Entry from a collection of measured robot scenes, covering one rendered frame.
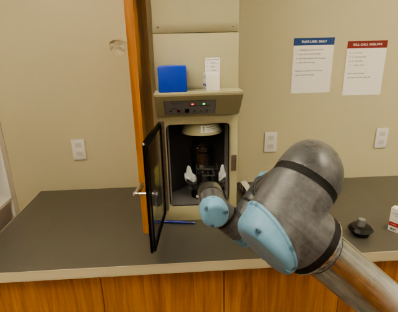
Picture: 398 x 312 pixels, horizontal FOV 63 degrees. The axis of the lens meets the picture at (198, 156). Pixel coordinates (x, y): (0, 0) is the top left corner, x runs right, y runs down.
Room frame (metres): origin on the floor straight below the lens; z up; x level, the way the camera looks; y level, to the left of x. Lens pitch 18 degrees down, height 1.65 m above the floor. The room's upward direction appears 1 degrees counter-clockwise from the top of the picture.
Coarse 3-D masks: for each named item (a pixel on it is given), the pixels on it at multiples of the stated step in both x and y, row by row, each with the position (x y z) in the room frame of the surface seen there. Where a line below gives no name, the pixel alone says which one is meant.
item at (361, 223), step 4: (360, 220) 1.11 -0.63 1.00; (364, 220) 1.11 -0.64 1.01; (352, 224) 1.14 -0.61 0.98; (356, 224) 1.13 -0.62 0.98; (360, 224) 1.11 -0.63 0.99; (364, 224) 1.11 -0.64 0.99; (368, 224) 1.13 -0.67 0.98; (352, 228) 1.11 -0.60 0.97; (356, 228) 1.10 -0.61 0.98; (360, 228) 1.10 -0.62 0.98; (364, 228) 1.10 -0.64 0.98; (368, 228) 1.10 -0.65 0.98; (372, 228) 1.11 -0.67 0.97; (352, 232) 1.11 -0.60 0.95; (356, 232) 1.09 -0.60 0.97; (360, 232) 1.09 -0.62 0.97; (364, 232) 1.08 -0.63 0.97; (368, 232) 1.08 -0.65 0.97; (372, 232) 1.09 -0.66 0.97; (360, 236) 1.09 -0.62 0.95; (364, 236) 1.09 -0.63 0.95
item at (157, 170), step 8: (144, 144) 0.94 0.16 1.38; (152, 144) 1.06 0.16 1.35; (160, 144) 1.21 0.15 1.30; (144, 152) 0.94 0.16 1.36; (152, 152) 1.05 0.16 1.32; (160, 152) 1.20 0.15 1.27; (144, 160) 0.94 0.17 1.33; (152, 160) 1.04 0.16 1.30; (160, 160) 1.19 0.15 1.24; (144, 168) 0.94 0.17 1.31; (152, 168) 1.03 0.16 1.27; (160, 168) 1.18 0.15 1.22; (152, 176) 1.02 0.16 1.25; (160, 176) 1.17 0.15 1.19; (152, 184) 1.01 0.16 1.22; (160, 184) 1.16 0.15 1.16; (160, 192) 1.15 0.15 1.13; (152, 200) 0.99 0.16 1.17; (160, 200) 1.14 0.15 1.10; (160, 208) 1.13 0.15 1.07; (160, 216) 1.12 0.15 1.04; (152, 224) 0.96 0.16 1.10; (160, 224) 1.10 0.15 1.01; (152, 248) 0.94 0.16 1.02
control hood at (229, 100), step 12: (156, 96) 1.15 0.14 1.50; (168, 96) 1.15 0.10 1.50; (180, 96) 1.15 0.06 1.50; (192, 96) 1.15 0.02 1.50; (204, 96) 1.16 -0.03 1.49; (216, 96) 1.16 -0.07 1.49; (228, 96) 1.17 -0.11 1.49; (240, 96) 1.17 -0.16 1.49; (156, 108) 1.20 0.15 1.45; (216, 108) 1.22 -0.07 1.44; (228, 108) 1.22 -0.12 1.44
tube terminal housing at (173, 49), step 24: (168, 48) 1.26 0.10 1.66; (192, 48) 1.26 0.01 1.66; (216, 48) 1.27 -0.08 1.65; (192, 72) 1.26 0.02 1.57; (168, 120) 1.26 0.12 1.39; (192, 120) 1.26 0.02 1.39; (216, 120) 1.27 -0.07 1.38; (168, 192) 1.26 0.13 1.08; (168, 216) 1.26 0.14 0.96; (192, 216) 1.26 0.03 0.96
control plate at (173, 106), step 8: (168, 104) 1.18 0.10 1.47; (176, 104) 1.18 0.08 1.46; (184, 104) 1.18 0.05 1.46; (200, 104) 1.19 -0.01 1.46; (208, 104) 1.19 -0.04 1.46; (168, 112) 1.21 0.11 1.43; (176, 112) 1.22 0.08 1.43; (184, 112) 1.22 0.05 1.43; (192, 112) 1.22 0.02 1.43; (200, 112) 1.23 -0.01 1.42; (208, 112) 1.23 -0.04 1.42
